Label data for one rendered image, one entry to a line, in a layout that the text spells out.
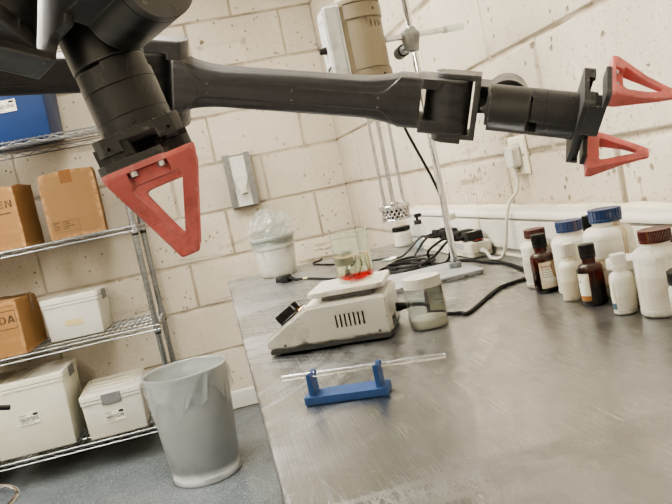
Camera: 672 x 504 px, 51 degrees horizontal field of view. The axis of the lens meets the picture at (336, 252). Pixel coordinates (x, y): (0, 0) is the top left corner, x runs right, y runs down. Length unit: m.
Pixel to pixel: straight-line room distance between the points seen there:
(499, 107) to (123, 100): 0.49
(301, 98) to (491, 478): 0.52
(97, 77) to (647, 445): 0.50
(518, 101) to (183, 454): 2.13
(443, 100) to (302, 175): 2.69
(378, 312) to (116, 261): 2.58
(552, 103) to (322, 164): 2.73
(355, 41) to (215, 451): 1.72
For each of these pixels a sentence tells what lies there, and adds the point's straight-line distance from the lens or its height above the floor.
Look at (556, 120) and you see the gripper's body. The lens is 0.90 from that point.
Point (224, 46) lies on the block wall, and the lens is 3.60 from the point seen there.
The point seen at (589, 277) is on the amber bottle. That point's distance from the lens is 1.07.
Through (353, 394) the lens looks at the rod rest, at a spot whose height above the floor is 0.76.
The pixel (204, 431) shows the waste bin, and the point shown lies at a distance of 2.72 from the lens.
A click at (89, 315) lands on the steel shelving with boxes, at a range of 3.27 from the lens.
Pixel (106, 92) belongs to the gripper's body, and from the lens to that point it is 0.56.
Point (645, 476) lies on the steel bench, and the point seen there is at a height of 0.75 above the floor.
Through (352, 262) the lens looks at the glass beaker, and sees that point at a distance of 1.10.
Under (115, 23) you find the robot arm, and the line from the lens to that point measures 0.53.
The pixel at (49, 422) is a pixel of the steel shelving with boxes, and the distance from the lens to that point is 3.31.
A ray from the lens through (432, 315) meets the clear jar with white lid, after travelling 1.08.
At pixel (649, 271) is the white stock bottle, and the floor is 0.81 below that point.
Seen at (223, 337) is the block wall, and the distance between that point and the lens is 3.57.
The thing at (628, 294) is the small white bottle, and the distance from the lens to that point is 1.00.
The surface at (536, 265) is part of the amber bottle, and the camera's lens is 1.21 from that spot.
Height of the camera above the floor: 1.00
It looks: 6 degrees down
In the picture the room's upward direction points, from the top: 12 degrees counter-clockwise
